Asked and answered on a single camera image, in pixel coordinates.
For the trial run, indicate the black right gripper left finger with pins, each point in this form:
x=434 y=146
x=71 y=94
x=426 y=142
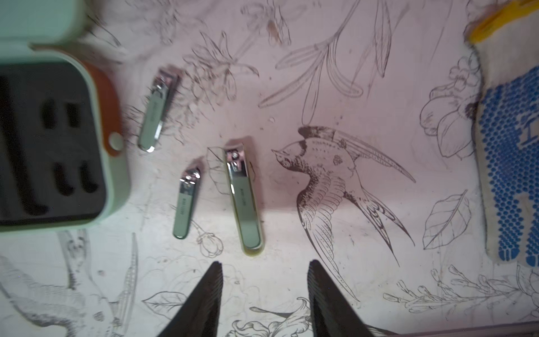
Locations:
x=199 y=315

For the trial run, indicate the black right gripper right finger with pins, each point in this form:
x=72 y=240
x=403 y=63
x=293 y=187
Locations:
x=331 y=314

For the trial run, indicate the green case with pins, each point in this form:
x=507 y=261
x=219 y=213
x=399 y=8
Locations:
x=63 y=160

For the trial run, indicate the green nail file tool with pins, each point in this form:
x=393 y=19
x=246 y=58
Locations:
x=185 y=202

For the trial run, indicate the green nail clipper long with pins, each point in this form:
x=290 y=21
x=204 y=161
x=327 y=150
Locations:
x=243 y=200

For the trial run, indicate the green nail tool centre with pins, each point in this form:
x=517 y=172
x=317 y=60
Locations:
x=161 y=94

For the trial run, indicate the blue knit glove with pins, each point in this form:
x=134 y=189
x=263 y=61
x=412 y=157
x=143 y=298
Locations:
x=506 y=131

